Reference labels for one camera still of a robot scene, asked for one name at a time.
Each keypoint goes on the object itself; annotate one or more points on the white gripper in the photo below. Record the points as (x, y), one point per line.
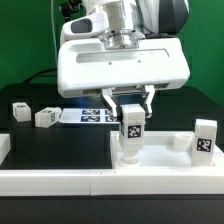
(85, 67)

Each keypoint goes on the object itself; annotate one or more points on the white square table top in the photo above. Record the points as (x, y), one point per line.
(158, 151)

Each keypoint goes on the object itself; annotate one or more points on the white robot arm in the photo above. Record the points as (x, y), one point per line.
(122, 47)

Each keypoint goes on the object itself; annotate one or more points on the white sheet with tag markers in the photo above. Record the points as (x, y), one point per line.
(86, 116)

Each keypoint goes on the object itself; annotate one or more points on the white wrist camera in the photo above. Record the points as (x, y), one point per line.
(86, 27)

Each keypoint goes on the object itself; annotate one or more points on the white front fence wall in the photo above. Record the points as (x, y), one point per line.
(110, 182)

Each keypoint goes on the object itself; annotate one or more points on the white fence wall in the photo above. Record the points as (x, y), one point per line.
(110, 182)
(5, 146)

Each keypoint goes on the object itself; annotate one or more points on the white left fence wall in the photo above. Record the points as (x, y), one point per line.
(5, 146)

